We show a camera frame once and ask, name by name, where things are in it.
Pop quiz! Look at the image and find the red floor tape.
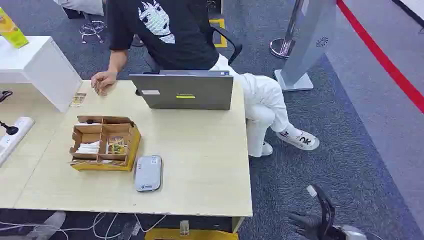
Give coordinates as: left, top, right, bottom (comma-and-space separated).
336, 0, 424, 115

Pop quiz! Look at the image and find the white card stack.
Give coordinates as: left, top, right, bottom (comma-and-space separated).
75, 140, 101, 155

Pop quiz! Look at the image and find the grey kiosk stand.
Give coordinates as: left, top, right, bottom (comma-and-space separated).
273, 0, 338, 93

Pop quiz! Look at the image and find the black power plug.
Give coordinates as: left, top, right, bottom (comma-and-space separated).
0, 120, 20, 136

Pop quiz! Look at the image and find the yellow printed card stack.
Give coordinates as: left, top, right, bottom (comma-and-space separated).
107, 136, 128, 156

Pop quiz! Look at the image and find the dark power adapter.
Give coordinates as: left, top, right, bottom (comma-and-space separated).
119, 221, 142, 240

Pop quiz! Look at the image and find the white cable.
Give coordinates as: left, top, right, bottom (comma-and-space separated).
0, 211, 167, 240

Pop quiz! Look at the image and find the grey laptop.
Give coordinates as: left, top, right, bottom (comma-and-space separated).
128, 69, 235, 111

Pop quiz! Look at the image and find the yellow floor marking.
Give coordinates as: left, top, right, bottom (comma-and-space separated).
209, 18, 228, 49

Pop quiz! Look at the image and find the chrome chair base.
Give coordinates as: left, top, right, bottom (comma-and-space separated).
78, 19, 107, 45

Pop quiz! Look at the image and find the wooden card box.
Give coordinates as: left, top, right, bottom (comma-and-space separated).
68, 115, 142, 172

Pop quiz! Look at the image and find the yellow green carton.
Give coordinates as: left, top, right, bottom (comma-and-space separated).
0, 7, 30, 50

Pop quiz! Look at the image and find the grey flat router device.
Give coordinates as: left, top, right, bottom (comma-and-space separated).
133, 154, 164, 193

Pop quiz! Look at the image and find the person in grey trousers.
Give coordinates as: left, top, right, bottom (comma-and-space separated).
54, 0, 105, 20

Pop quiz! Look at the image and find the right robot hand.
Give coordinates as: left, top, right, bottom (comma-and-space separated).
286, 211, 324, 240

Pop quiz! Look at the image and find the person's right hand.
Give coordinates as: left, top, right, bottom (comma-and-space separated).
90, 71, 118, 97

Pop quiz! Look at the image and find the yellow box under desk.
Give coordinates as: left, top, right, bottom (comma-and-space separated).
144, 227, 239, 240

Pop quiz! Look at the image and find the white power strip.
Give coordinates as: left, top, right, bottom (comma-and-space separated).
0, 116, 36, 167

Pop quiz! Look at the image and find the grey plastic foot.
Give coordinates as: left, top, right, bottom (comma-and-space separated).
26, 211, 67, 240

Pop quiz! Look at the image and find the white platform edge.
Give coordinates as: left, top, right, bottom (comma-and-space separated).
390, 0, 424, 29

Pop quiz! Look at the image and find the white cabinet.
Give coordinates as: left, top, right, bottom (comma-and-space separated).
0, 35, 84, 114

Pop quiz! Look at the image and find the person in black shirt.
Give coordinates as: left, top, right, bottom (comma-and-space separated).
106, 0, 321, 159

